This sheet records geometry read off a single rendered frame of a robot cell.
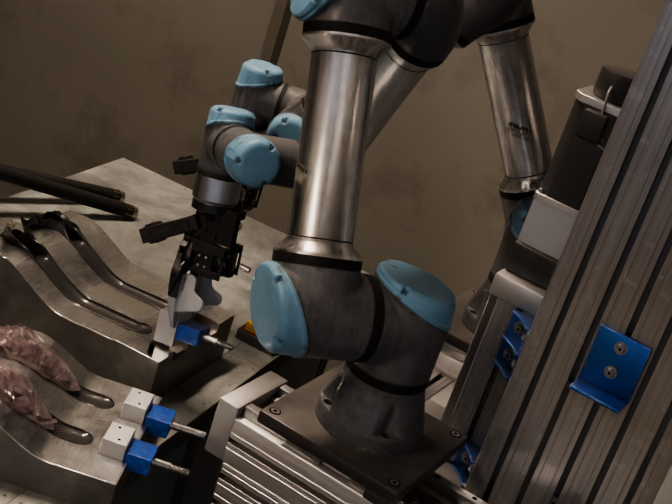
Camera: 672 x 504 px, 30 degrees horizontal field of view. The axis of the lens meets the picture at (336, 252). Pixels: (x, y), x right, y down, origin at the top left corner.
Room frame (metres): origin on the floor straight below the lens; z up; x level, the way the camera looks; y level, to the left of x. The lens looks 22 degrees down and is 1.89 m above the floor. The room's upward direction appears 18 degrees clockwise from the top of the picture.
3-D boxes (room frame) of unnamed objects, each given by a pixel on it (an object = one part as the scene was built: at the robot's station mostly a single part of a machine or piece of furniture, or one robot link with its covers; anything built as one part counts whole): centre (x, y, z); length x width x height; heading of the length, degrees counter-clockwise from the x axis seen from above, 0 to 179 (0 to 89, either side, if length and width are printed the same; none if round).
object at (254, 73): (2.13, 0.22, 1.25); 0.09 x 0.08 x 0.11; 87
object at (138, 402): (1.65, 0.17, 0.85); 0.13 x 0.05 x 0.05; 90
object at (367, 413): (1.52, -0.12, 1.09); 0.15 x 0.15 x 0.10
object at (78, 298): (1.94, 0.40, 0.92); 0.35 x 0.16 x 0.09; 73
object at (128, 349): (1.95, 0.41, 0.87); 0.50 x 0.26 x 0.14; 73
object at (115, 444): (1.54, 0.17, 0.85); 0.13 x 0.05 x 0.05; 90
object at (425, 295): (1.51, -0.11, 1.20); 0.13 x 0.12 x 0.14; 117
